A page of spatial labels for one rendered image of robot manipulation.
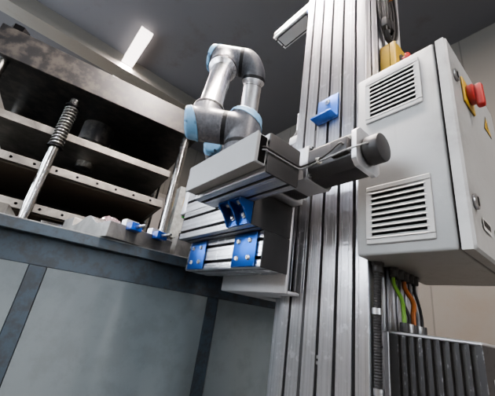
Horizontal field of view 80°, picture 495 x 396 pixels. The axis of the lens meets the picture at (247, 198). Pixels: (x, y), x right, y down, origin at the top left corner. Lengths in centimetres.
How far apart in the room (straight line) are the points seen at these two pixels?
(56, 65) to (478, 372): 235
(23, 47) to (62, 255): 152
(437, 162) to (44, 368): 119
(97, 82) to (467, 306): 284
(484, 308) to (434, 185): 189
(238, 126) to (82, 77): 151
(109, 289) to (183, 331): 32
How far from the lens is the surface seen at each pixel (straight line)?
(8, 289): 119
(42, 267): 119
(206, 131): 100
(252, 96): 130
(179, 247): 129
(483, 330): 248
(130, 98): 230
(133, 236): 115
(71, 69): 234
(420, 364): 71
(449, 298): 254
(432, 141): 69
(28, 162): 215
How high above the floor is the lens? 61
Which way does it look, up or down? 22 degrees up
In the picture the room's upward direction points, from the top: 9 degrees clockwise
